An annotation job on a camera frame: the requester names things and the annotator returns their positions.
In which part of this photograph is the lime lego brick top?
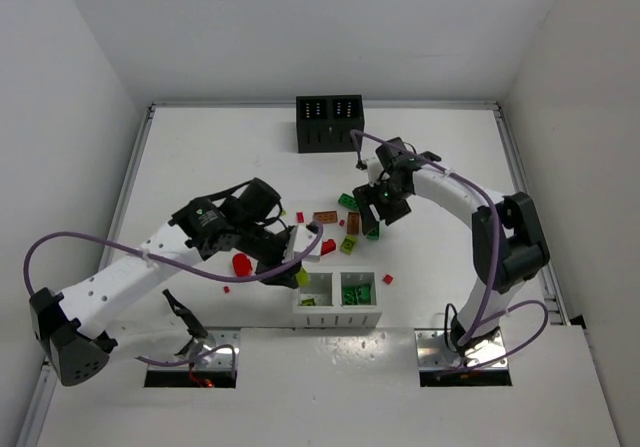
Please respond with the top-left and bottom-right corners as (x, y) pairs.
(295, 269), (310, 288)

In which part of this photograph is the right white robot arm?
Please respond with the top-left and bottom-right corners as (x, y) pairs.
(353, 137), (550, 355)

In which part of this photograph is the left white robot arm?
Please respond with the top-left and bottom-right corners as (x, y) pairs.
(29, 178), (321, 387)

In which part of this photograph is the red oval lego piece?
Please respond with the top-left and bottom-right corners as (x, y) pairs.
(232, 253), (253, 277)

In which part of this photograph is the dark green flat lego plate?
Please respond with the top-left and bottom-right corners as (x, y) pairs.
(338, 193), (358, 211)

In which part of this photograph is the white two-compartment container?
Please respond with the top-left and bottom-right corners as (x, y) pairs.
(292, 267), (382, 329)

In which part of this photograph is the brown flat lego plate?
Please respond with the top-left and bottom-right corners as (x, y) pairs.
(313, 211), (339, 224)

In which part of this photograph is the red long lego brick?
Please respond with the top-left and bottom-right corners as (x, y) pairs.
(321, 239), (337, 256)

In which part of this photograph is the black two-compartment container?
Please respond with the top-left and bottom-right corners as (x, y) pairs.
(296, 95), (365, 153)

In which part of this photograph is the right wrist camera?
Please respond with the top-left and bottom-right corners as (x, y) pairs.
(356, 157), (384, 186)

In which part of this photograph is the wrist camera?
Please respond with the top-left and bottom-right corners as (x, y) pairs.
(283, 223), (322, 262)
(356, 157), (384, 186)

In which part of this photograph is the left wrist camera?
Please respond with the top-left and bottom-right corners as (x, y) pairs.
(283, 223), (322, 262)

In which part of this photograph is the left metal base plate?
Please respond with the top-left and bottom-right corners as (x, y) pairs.
(146, 330), (240, 374)

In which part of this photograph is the metal base plate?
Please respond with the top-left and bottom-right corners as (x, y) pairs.
(146, 330), (240, 374)
(414, 329), (508, 372)

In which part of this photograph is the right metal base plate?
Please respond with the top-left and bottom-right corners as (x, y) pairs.
(414, 329), (508, 372)

